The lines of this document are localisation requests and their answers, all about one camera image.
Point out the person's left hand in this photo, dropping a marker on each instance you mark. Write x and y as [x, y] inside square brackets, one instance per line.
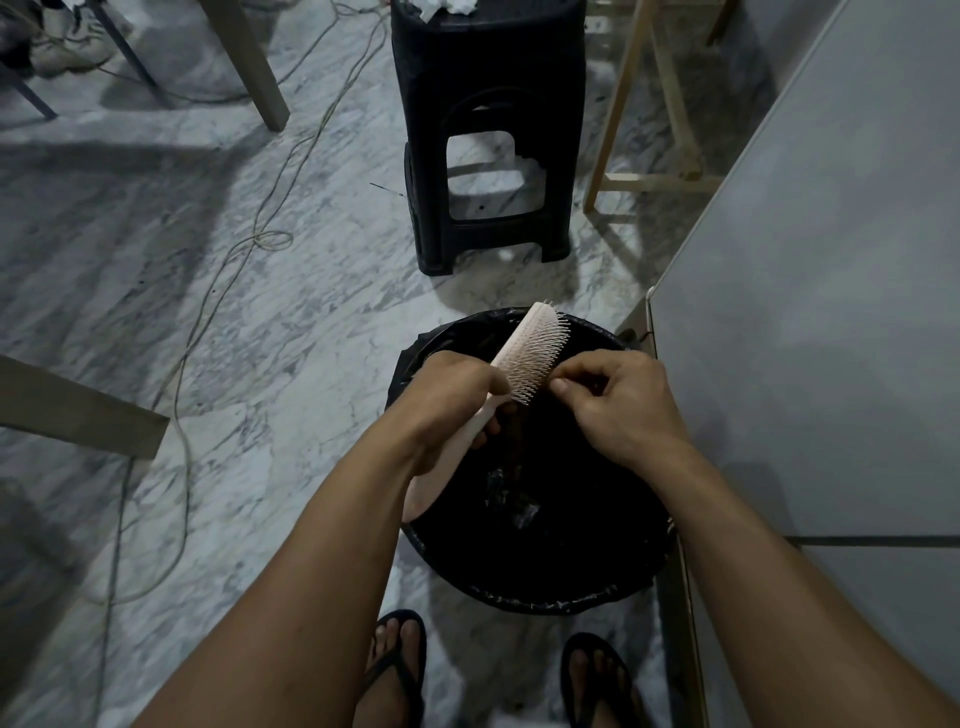
[439, 405]

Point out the person's right hand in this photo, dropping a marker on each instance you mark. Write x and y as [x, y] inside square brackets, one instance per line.
[630, 412]

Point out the pink hairbrush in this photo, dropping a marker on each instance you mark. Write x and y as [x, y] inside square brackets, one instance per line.
[536, 337]

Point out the black bagged trash bin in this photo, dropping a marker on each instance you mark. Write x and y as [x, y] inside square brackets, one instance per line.
[570, 540]

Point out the person's right forearm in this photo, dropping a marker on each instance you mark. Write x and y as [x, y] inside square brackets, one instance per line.
[787, 615]

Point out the person's left forearm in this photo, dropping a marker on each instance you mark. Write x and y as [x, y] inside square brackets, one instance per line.
[315, 600]

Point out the person's left leg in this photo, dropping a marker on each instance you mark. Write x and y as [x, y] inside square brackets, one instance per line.
[386, 682]

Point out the person's leg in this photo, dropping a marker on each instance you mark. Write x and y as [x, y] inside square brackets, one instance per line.
[386, 682]
[607, 705]

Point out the person's right leg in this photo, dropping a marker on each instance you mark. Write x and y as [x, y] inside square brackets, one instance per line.
[607, 705]

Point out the white folding table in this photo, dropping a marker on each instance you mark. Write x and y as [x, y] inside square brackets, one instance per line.
[825, 300]

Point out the light wooden table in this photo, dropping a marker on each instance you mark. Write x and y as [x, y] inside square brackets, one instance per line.
[660, 182]

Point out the black flip-flop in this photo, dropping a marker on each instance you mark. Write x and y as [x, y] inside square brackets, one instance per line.
[411, 667]
[581, 697]

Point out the black plastic stool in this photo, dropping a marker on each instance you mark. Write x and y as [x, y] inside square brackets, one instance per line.
[427, 90]

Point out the beige table leg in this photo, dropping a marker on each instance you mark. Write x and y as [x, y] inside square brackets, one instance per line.
[75, 409]
[247, 60]

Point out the crumpled white tissue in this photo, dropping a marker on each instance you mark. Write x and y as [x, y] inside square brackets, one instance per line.
[446, 7]

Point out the dark metal chair leg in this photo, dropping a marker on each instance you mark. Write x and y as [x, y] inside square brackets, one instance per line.
[124, 45]
[30, 94]

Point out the white sneaker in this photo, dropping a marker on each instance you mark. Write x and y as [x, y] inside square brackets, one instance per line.
[101, 26]
[71, 54]

